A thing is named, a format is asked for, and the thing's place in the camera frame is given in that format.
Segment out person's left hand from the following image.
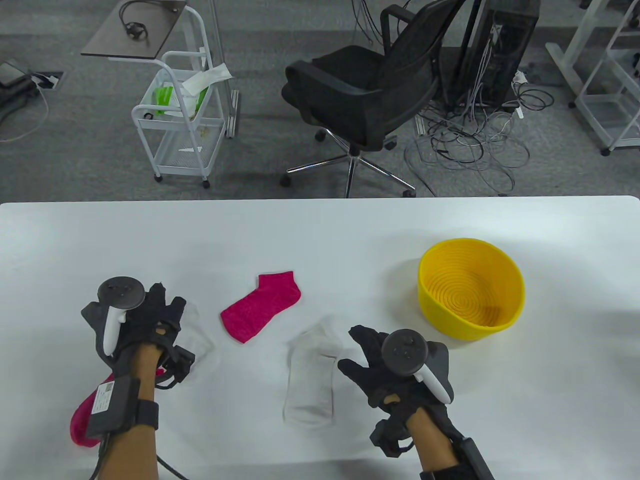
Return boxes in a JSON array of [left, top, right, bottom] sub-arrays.
[[111, 282, 187, 368]]

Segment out person's right hand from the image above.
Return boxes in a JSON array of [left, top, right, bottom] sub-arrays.
[[337, 325, 453, 421]]

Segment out white sock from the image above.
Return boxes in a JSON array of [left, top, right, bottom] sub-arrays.
[[283, 322, 343, 427], [177, 302, 217, 366]]

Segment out pink sock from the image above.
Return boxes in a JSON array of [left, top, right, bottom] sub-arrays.
[[220, 270, 302, 345], [70, 367, 166, 448]]

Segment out person's right forearm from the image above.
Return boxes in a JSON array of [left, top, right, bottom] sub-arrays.
[[405, 405, 461, 473]]

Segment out person's left forearm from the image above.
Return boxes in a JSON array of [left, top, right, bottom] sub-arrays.
[[100, 344, 165, 480]]

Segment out yellow ribbed basket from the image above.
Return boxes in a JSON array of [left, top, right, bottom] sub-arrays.
[[418, 238, 526, 342]]

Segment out white rolling cart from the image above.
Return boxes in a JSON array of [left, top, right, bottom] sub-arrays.
[[131, 5, 226, 190]]

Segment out green packet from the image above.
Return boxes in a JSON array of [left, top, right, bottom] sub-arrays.
[[152, 86, 208, 118]]

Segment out white paper sheet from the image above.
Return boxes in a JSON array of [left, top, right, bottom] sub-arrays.
[[180, 63, 233, 96]]

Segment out floor outlet box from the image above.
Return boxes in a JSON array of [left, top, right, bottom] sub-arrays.
[[30, 71, 65, 91]]

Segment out grey side table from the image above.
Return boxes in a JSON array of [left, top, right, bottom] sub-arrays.
[[80, 0, 188, 61]]

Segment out black office chair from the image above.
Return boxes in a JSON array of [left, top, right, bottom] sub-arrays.
[[279, 0, 468, 198]]

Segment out white metal rack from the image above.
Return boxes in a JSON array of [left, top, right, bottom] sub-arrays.
[[575, 0, 640, 157]]

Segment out white power strip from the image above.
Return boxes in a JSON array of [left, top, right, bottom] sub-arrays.
[[512, 70, 528, 121]]

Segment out black computer tower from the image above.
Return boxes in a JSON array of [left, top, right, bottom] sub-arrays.
[[457, 0, 542, 108]]

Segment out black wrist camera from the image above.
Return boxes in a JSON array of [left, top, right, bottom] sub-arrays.
[[369, 419, 413, 458], [157, 345, 197, 390]]

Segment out black sensor cable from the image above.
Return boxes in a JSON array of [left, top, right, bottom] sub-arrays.
[[92, 434, 192, 480]]

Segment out white floor cable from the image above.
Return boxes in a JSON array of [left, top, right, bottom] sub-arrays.
[[0, 82, 50, 145]]

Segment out tangle of floor cables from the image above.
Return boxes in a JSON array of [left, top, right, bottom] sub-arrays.
[[404, 75, 555, 197]]

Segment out black headphones with cable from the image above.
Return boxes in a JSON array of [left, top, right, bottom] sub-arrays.
[[118, 0, 151, 48]]

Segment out white desk leg frame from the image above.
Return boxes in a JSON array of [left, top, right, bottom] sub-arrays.
[[545, 0, 608, 108]]

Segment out hanging black cables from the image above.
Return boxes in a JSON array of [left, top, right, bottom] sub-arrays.
[[350, 0, 388, 48]]

